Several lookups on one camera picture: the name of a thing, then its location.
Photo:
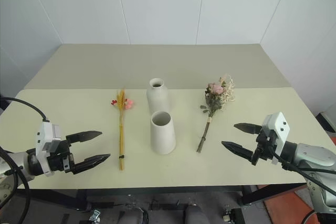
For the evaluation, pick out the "white conical ceramic vase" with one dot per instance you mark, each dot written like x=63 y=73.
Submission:
x=162 y=137

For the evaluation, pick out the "white bottle-shaped ceramic vase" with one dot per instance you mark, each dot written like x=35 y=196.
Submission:
x=157 y=98

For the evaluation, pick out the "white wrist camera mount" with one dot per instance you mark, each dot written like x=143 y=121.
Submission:
x=278 y=125
x=43 y=134

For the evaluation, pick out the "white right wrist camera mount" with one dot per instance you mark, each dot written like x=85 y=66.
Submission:
x=278 y=125

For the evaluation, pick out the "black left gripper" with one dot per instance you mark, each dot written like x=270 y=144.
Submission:
x=60 y=161

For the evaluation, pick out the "red floor mat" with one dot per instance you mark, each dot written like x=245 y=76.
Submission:
x=286 y=203

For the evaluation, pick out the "silver caster wheel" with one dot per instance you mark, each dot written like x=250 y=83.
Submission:
x=231 y=214
x=95 y=215

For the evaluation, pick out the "yellow wheat dried flower bunch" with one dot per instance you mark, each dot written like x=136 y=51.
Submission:
x=121 y=129

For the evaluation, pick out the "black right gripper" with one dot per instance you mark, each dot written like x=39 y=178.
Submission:
x=263 y=149

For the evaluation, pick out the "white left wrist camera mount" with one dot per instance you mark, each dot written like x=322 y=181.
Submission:
x=43 y=134

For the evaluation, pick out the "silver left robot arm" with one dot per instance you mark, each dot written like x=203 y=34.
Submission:
x=18 y=162

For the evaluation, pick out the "black metal table frame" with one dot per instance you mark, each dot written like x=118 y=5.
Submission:
x=157 y=191

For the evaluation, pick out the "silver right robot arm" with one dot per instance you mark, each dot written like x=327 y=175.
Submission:
x=312 y=155

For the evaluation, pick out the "pink rose dried bouquet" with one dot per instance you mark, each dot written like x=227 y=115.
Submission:
x=214 y=103

